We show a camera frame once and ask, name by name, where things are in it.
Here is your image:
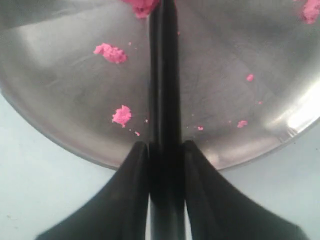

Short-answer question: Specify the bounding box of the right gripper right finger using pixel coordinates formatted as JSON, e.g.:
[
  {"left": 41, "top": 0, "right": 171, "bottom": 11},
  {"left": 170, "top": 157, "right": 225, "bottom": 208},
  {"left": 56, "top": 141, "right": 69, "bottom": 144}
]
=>
[{"left": 182, "top": 140, "right": 307, "bottom": 240}]

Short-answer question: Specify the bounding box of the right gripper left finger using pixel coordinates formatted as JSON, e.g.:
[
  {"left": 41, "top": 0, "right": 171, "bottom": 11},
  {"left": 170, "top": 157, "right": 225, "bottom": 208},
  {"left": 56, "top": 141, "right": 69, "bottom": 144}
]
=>
[{"left": 37, "top": 141, "right": 149, "bottom": 240}]

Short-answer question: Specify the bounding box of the black kitchen knife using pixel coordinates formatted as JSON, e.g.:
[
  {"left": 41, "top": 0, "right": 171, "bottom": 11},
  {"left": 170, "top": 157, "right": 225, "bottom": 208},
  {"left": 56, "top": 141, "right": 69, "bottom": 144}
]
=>
[{"left": 148, "top": 0, "right": 186, "bottom": 240}]

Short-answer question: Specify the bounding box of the pink clay mound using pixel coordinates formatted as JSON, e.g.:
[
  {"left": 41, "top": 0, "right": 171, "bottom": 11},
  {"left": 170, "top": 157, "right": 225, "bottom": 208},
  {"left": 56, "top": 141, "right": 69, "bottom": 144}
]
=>
[{"left": 123, "top": 0, "right": 159, "bottom": 19}]

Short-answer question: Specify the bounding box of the pink crumb lower right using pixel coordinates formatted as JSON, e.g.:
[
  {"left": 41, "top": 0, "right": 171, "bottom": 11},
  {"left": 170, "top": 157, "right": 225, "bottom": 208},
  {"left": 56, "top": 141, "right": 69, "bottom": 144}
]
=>
[{"left": 112, "top": 105, "right": 132, "bottom": 128}]

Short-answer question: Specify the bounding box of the round steel plate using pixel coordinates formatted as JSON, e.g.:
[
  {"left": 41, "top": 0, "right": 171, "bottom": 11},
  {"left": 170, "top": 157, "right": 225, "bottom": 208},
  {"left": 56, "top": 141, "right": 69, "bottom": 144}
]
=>
[{"left": 0, "top": 0, "right": 320, "bottom": 169}]

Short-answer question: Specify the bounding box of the pink crumb centre bottom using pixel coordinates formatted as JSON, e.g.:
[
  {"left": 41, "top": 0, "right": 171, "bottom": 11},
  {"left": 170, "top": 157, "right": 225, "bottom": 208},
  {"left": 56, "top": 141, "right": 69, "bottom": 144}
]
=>
[{"left": 93, "top": 43, "right": 127, "bottom": 64}]

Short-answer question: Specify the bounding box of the pink crumb near knife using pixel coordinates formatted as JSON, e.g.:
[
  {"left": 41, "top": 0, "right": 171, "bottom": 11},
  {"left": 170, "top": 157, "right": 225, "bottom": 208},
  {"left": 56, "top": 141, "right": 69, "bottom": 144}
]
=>
[{"left": 302, "top": 0, "right": 320, "bottom": 24}]

